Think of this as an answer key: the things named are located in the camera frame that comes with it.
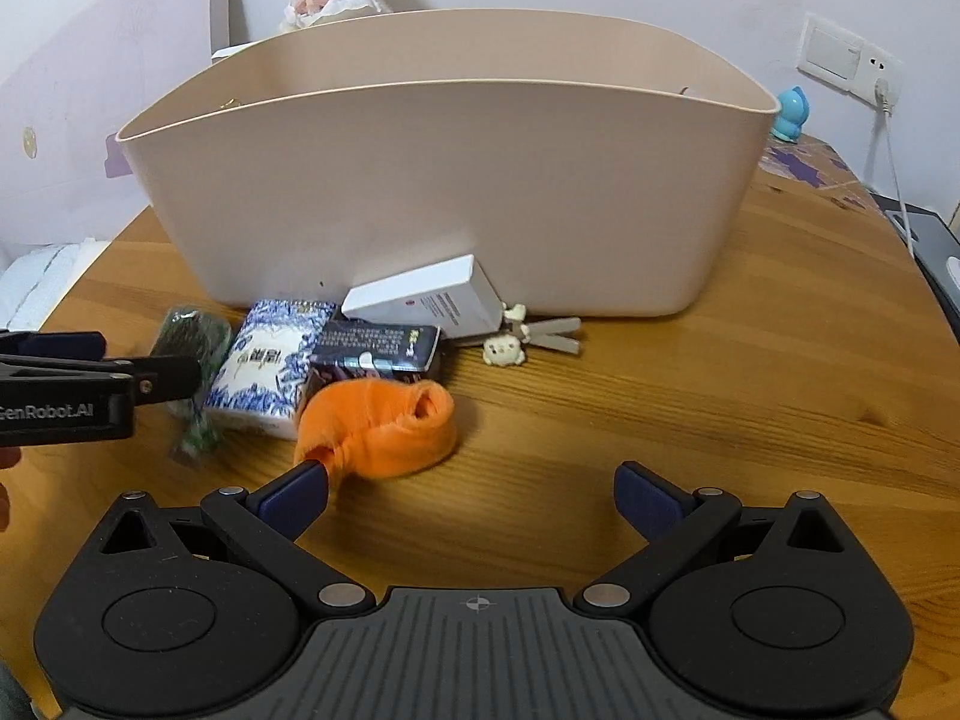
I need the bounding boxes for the blue white tissue pack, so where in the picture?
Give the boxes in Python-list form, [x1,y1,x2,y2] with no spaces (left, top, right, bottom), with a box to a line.
[203,299,337,440]

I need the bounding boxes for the orange sock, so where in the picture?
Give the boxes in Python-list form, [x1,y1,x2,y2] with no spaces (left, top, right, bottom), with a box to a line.
[295,379,457,486]

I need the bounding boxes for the dark printed card pack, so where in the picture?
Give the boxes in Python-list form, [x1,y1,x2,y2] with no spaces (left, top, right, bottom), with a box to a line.
[308,320,441,392]

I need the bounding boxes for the white rectangular box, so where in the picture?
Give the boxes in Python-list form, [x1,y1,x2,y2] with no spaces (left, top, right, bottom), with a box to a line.
[340,255,503,338]

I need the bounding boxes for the keys with bear keychain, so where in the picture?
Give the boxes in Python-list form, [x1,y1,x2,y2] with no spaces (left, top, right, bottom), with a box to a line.
[482,304,581,367]

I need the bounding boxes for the person's left hand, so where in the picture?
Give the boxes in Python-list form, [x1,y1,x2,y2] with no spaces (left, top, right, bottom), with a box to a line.
[0,447,21,532]

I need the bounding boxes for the pink purple headboard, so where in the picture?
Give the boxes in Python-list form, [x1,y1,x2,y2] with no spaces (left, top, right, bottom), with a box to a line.
[2,0,229,247]

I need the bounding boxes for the beige plastic storage bin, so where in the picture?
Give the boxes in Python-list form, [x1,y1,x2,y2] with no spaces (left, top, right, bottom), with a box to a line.
[117,8,779,317]

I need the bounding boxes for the blue toy figurine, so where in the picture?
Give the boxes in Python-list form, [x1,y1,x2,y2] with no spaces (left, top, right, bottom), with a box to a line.
[771,86,811,143]

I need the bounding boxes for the white charger cable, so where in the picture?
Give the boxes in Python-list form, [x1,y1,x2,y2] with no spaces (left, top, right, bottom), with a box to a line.
[872,78,921,260]

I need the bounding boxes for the white wall switch socket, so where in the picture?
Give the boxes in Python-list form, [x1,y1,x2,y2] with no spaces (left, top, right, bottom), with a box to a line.
[796,13,905,112]

